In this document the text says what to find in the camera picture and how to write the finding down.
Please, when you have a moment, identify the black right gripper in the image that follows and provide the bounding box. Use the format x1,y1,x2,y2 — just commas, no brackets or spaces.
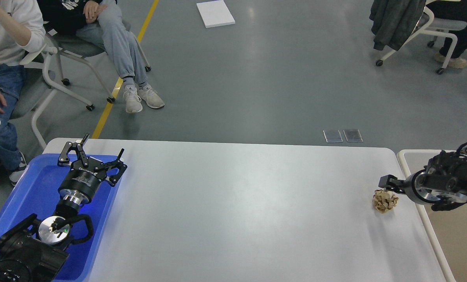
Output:
378,172,433,205

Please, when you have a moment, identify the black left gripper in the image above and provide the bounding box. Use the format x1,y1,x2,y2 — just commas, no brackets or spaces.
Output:
57,134,128,205

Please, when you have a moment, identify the brown paper ball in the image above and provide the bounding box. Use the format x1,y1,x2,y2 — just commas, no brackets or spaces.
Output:
372,190,398,214

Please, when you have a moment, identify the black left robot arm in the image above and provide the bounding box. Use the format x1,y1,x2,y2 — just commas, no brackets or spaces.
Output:
0,136,127,282

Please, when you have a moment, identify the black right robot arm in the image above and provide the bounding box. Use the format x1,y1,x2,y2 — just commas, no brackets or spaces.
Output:
379,142,467,211

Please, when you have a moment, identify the right floor socket plate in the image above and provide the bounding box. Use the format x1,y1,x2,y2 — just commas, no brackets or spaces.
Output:
343,129,363,143

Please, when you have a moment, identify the floor socket plate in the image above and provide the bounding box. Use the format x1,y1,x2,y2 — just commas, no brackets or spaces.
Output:
343,129,363,143
323,130,343,143

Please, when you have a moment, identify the blue plastic tray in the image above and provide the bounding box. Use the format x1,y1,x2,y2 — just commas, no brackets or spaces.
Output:
0,154,118,282

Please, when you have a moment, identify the left floor socket plate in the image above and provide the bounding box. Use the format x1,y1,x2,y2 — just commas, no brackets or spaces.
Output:
323,130,343,143

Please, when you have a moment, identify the beige plastic bin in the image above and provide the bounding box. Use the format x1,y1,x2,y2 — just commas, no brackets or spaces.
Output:
397,149,467,282

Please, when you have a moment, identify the white grey office chair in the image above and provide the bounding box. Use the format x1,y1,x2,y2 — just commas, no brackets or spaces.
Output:
10,38,94,149

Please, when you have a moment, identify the grey chair behind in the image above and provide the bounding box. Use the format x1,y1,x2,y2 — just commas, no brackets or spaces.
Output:
45,18,152,104

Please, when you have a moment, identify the person in grey jeans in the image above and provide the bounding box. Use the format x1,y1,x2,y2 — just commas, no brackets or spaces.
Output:
38,0,165,114

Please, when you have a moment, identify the person in white sweater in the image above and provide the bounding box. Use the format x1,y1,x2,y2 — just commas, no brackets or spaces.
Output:
0,0,45,184

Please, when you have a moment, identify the chair with dark jacket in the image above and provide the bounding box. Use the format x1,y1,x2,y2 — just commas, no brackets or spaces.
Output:
370,0,466,74

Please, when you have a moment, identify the person in dark trousers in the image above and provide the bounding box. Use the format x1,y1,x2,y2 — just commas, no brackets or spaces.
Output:
427,0,467,69

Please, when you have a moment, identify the white flat box on floor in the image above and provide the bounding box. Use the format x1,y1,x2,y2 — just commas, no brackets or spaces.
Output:
196,0,235,28

